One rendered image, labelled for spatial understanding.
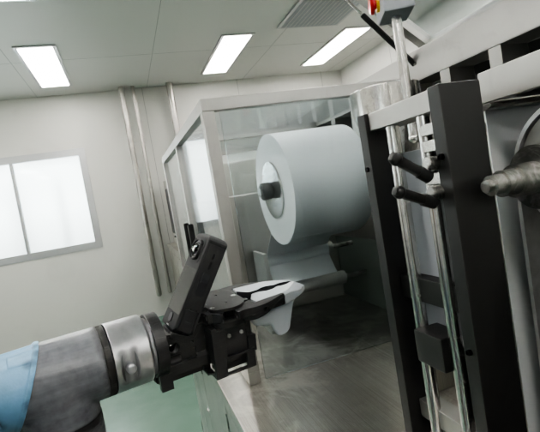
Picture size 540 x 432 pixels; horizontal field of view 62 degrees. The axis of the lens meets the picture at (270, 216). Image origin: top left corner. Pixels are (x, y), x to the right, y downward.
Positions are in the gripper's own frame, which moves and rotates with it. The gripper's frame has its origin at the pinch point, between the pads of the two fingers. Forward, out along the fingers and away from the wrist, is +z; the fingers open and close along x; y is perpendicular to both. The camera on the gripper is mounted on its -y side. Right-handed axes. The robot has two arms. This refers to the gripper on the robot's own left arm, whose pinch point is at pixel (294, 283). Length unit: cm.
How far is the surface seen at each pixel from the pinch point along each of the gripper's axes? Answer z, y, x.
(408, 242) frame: 9.8, -5.4, 11.0
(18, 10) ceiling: -1, -116, -305
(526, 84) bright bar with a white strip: 16.6, -22.2, 21.3
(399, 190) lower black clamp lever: 1.8, -13.2, 17.4
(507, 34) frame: 59, -35, -7
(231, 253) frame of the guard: 13.3, 7.3, -47.1
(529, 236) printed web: 21.2, -5.0, 19.1
